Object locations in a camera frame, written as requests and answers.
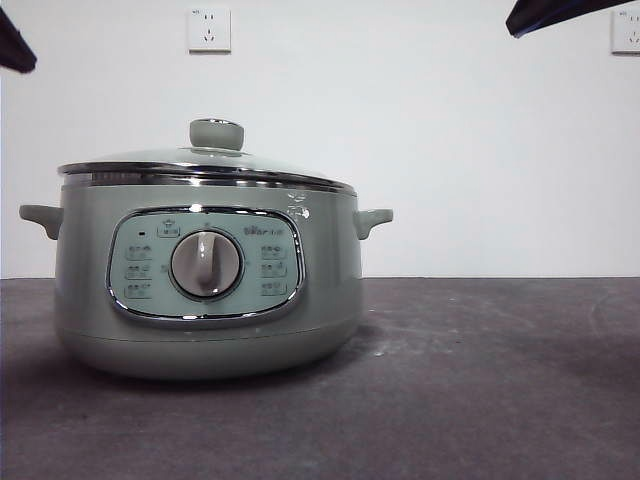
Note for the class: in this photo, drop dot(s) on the pale green electric pot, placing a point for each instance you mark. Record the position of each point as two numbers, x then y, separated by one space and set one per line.
200 345

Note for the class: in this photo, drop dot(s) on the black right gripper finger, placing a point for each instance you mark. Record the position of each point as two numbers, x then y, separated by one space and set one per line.
565 12

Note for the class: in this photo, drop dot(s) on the white wall socket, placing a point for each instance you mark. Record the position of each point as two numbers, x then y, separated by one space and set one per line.
210 30
627 32

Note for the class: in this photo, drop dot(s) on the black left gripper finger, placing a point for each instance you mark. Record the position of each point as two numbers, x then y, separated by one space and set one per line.
15 45

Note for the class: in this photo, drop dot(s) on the glass lid with green knob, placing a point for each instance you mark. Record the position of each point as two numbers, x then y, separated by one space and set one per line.
216 134

